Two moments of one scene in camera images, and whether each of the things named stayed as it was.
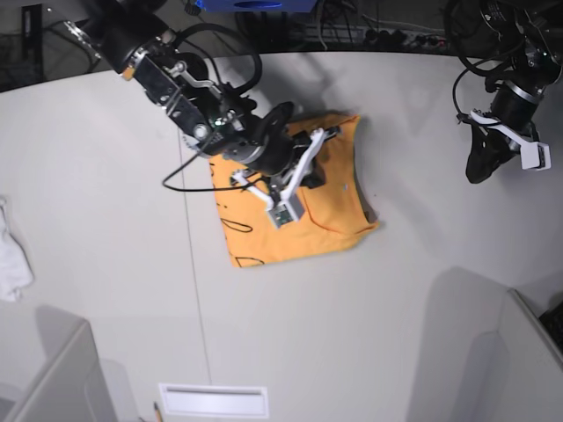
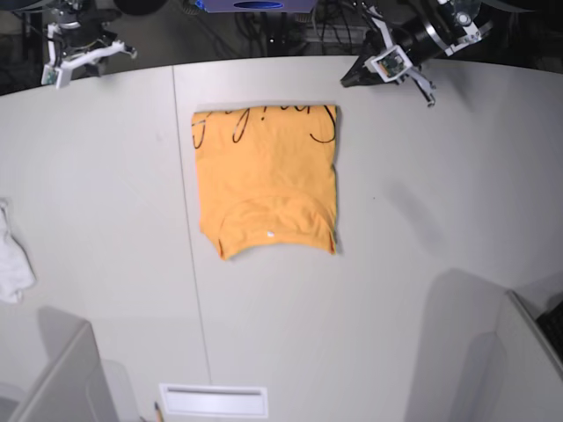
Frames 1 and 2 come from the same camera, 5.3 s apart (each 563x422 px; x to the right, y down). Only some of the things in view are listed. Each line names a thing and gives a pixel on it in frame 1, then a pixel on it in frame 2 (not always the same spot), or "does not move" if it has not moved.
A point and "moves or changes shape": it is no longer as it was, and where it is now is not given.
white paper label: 214,400 does not move
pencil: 157,413 does not move
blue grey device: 258,5 does not move
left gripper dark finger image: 316,176 to 91,69
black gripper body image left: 274,150 to 77,35
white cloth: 16,273 does not move
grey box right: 499,362 does not move
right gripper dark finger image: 490,149 to 359,76
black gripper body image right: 515,106 to 420,46
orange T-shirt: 335,212 moves or changes shape
